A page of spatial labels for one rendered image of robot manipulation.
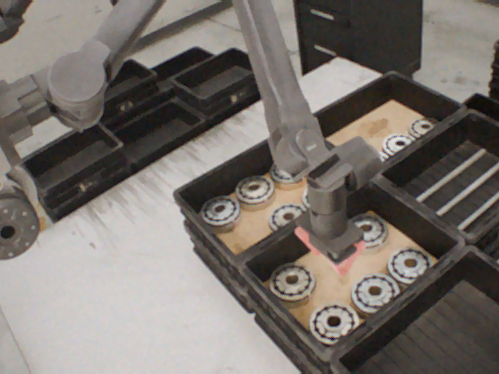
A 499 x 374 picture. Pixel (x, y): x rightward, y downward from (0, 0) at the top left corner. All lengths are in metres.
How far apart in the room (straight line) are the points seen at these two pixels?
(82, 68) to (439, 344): 0.83
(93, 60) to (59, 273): 0.96
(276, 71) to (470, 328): 0.66
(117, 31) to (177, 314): 0.80
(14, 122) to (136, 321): 0.78
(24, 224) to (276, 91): 0.58
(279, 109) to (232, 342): 0.67
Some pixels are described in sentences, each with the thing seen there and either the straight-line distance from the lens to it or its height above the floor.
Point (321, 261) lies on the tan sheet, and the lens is 1.19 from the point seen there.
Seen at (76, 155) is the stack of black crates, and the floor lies 0.49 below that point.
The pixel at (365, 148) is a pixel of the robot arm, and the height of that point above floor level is 1.26.
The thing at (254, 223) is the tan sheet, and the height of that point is 0.83.
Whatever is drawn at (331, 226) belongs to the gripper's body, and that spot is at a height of 1.18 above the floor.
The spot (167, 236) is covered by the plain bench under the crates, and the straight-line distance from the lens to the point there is 1.51.
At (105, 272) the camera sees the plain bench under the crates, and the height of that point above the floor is 0.70.
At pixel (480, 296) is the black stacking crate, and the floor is 0.83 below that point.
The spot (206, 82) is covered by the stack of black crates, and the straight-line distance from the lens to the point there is 2.59.
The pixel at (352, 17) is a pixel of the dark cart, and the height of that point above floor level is 0.69.
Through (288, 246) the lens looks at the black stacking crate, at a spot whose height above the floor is 0.89.
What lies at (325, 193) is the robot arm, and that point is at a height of 1.25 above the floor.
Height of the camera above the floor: 1.76
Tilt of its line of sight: 41 degrees down
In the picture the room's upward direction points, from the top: 12 degrees counter-clockwise
